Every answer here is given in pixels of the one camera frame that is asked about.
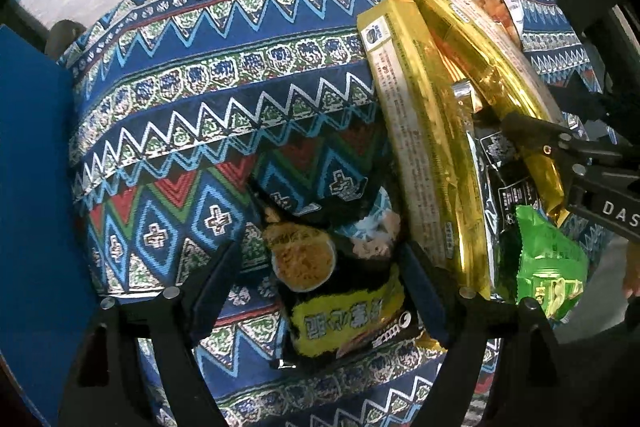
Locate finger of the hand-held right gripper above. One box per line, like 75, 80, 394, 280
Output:
500, 111, 627, 174

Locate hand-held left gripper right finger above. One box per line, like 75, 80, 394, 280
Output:
400, 239, 592, 427

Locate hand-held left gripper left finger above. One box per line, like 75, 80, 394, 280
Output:
59, 238, 247, 427

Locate long gold snack packet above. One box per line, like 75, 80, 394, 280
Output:
372, 0, 572, 224

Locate black yellow-label snack packet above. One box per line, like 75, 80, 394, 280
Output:
250, 167, 442, 370

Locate gold packet with white label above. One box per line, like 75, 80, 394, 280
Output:
356, 0, 495, 302

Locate person's right hand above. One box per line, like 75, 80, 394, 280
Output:
622, 243, 640, 300

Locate green snack packet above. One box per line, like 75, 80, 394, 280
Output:
514, 204, 591, 323

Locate black and silver snack packet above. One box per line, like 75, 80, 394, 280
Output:
450, 79, 532, 304

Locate black stand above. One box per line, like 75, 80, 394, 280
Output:
545, 0, 640, 142

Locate blue patterned tablecloth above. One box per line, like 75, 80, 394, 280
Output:
55, 0, 617, 427

